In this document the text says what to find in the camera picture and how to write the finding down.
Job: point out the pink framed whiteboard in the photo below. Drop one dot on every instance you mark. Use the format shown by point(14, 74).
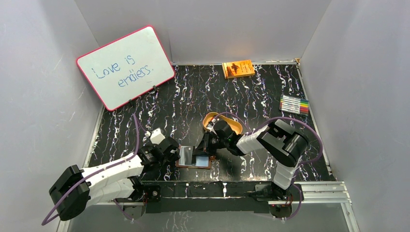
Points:
point(126, 68)

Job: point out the brown leather card holder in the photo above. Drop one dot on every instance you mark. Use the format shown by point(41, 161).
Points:
point(190, 157)

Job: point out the gold oval tin tray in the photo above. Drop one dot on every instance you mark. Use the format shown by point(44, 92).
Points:
point(212, 117)

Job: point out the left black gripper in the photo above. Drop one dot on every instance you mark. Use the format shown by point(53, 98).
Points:
point(172, 148)

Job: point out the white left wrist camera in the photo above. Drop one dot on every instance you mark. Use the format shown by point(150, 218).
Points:
point(156, 136)

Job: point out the orange book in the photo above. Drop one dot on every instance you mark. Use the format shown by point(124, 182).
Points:
point(235, 69)

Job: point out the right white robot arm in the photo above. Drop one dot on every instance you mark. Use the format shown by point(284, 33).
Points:
point(282, 141)

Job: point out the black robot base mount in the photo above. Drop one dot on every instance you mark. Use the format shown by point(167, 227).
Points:
point(219, 196)

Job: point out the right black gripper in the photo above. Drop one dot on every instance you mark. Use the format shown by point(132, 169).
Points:
point(205, 148)

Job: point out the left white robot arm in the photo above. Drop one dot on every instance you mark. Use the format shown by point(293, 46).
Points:
point(76, 189)

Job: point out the aluminium rail frame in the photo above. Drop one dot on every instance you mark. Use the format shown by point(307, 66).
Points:
point(315, 192)

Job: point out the colour marker pen set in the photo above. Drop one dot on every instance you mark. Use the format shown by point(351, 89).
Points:
point(294, 105)

